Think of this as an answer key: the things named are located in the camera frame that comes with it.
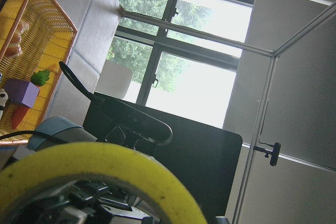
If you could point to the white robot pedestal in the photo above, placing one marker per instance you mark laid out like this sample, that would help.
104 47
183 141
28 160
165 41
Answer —
114 80

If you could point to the yellow tape roll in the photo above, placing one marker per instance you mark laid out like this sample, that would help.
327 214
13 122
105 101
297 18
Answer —
109 163

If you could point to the aluminium frame post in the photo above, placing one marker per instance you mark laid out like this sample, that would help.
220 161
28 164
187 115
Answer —
273 55

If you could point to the purple foam cube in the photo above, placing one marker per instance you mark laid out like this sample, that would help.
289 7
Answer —
21 92

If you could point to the panda toy figure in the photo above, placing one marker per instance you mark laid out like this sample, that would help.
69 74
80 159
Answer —
3 99

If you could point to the black camera on frame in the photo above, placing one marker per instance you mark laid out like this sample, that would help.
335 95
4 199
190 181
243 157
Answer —
274 153

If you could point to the yellow plastic basket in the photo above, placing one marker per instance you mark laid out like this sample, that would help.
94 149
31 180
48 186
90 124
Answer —
48 41

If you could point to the black monitor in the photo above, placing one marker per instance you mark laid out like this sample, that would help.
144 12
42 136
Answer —
204 158

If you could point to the toy croissant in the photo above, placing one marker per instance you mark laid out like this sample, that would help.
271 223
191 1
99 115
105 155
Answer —
14 48

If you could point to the orange toy carrot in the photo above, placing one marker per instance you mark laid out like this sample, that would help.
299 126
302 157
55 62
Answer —
39 79

